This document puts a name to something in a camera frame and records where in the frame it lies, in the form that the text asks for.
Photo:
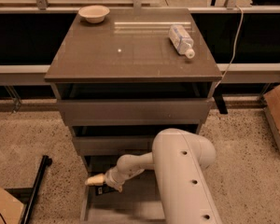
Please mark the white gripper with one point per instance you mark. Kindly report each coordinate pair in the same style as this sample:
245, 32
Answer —
110, 178

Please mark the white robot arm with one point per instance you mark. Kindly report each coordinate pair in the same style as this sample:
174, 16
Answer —
172, 140

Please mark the grey bottom drawer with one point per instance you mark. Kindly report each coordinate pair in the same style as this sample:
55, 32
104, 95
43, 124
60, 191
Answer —
157, 190

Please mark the grey drawer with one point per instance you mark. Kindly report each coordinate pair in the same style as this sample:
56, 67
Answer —
157, 190
112, 145
134, 112

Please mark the grey middle drawer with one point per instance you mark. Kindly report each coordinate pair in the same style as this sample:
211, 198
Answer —
112, 145

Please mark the grey top drawer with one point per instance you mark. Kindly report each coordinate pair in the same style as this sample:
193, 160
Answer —
134, 112

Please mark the grey drawer cabinet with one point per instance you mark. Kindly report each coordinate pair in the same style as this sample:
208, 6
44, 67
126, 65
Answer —
129, 56

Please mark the cardboard box bottom left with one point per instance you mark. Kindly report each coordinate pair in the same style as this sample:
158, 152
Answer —
10, 208

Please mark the clear plastic water bottle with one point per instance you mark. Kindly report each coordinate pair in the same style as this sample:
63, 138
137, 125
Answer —
181, 40

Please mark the beige paper bowl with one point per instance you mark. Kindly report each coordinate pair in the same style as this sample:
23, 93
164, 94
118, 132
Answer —
93, 14

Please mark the black metal frame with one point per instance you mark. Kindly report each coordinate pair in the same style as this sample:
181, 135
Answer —
28, 196

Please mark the grey metal rail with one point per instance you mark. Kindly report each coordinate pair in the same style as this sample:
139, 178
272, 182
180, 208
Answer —
237, 73

